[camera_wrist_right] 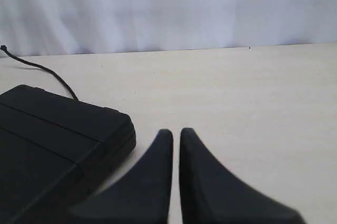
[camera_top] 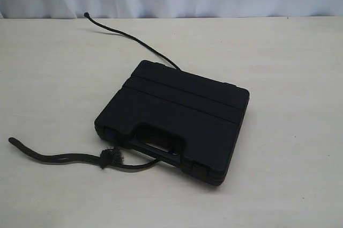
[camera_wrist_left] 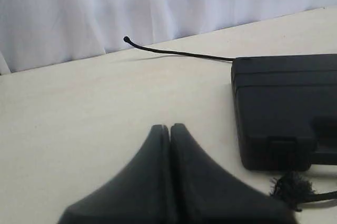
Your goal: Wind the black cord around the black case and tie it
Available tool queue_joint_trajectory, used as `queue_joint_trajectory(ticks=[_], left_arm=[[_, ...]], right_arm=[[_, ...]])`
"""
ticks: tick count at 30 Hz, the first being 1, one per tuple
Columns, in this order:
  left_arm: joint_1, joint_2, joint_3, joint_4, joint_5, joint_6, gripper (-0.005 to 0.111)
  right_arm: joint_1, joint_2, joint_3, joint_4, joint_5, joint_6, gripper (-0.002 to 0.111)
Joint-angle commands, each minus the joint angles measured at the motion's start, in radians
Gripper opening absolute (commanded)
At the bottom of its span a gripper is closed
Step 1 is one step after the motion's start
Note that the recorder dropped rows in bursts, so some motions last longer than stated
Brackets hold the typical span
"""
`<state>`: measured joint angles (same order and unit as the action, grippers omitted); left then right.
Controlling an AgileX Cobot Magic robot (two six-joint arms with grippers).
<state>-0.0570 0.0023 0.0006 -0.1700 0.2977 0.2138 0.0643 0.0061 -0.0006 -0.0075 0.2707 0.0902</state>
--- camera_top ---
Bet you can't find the black plastic tool case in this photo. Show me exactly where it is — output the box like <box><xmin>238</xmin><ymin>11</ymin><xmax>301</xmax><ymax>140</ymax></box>
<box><xmin>94</xmin><ymin>60</ymin><xmax>250</xmax><ymax>186</ymax></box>

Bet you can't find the black cord with frayed knot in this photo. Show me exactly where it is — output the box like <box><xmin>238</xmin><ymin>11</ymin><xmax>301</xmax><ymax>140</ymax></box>
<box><xmin>8</xmin><ymin>12</ymin><xmax>180</xmax><ymax>170</ymax></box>

